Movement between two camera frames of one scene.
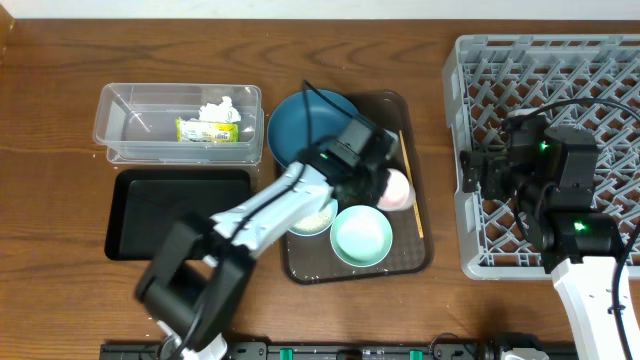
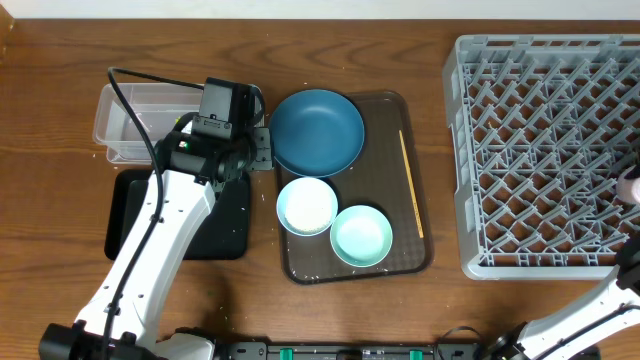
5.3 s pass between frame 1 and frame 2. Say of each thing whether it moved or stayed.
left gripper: moved
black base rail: stayed
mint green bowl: stayed
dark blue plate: stayed
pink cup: moved
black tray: stayed
